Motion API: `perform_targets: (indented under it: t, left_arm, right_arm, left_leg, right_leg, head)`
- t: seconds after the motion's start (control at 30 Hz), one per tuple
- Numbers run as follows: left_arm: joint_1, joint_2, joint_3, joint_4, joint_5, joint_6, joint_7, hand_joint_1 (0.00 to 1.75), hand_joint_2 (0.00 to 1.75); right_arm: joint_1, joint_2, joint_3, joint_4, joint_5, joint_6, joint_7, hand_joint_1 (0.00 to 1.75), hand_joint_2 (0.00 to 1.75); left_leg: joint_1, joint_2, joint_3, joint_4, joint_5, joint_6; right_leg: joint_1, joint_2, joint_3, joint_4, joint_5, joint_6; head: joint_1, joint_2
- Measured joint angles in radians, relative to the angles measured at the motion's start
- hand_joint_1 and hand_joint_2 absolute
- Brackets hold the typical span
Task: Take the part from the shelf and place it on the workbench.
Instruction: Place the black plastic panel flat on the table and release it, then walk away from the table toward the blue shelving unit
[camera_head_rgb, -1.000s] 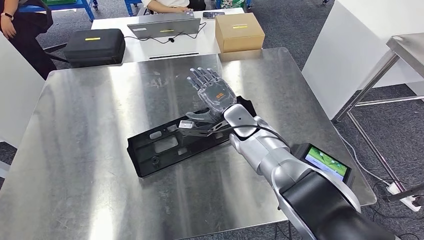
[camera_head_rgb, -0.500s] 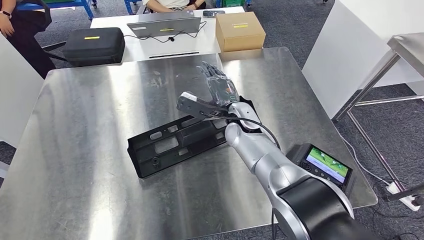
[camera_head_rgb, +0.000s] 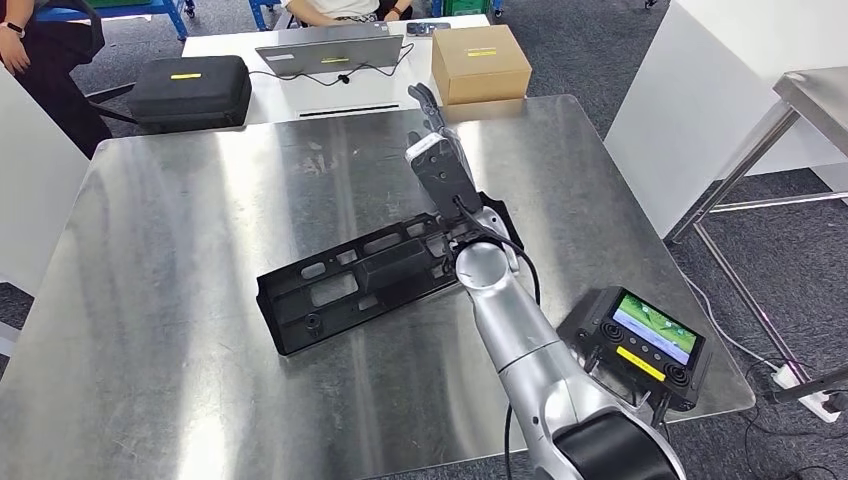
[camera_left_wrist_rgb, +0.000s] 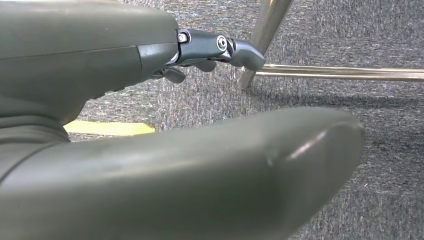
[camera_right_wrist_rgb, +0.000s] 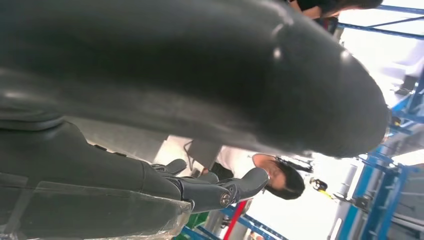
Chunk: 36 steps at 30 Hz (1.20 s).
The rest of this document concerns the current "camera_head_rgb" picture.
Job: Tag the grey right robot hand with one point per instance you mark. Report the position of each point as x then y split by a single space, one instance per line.
427 106

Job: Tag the black plastic plate frame part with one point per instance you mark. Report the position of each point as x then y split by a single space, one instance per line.
397 265

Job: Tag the stainless steel workbench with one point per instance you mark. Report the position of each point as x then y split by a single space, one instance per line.
166 265

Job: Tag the brown cardboard box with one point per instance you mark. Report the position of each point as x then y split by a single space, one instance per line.
480 66

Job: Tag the black phone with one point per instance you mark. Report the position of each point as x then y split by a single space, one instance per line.
427 28

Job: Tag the green crate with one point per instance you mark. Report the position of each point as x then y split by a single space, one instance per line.
467 6

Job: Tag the grey laptop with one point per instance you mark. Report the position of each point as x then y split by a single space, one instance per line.
331 56

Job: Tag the white desk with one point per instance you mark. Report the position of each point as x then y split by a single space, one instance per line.
291 99

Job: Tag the person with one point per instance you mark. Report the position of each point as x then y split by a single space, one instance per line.
331 8
60 99

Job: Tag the black carry case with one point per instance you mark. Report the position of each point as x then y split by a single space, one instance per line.
189 96

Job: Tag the blue metal cart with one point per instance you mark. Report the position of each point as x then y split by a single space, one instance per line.
173 16

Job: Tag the white partition panel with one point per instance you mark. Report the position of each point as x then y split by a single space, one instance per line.
696 79

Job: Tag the black controller with screen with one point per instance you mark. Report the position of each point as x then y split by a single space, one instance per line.
596 331

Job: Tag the stainless steel table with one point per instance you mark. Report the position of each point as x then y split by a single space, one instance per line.
815 93

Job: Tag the white table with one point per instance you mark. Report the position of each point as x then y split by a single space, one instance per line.
33 199

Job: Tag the white power strip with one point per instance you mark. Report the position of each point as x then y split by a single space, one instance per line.
805 397

